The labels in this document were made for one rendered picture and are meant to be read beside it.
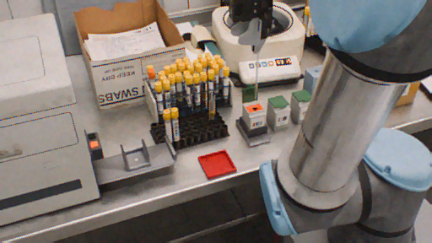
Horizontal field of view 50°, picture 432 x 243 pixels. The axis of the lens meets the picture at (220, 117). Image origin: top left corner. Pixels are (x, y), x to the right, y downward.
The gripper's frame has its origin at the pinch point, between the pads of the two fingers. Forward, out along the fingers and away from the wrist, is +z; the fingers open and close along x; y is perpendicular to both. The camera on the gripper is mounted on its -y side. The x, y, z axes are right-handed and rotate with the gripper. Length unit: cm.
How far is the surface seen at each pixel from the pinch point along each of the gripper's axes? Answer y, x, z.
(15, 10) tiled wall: 49, -56, 10
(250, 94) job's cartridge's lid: -0.2, -3.0, 14.6
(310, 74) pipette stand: -17.2, -5.3, 14.6
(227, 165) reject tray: 9.7, 8.1, 24.2
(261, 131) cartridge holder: -1.2, 2.4, 22.0
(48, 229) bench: 49, 12, 24
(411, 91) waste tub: -42.2, 3.7, 20.1
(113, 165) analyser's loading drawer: 33.7, 3.1, 20.5
